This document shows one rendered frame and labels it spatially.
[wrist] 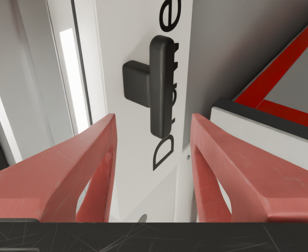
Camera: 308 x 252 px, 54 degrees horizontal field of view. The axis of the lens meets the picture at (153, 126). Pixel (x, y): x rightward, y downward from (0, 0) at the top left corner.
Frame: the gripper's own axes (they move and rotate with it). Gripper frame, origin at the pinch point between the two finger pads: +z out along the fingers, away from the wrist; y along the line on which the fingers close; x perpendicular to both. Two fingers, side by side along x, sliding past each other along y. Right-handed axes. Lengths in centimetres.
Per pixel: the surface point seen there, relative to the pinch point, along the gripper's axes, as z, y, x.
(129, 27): 10.0, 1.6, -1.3
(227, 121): 20.0, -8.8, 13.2
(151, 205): 15.1, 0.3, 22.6
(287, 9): 50, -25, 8
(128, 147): 9.5, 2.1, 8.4
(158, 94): 7.1, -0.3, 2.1
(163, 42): 7.2, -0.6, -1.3
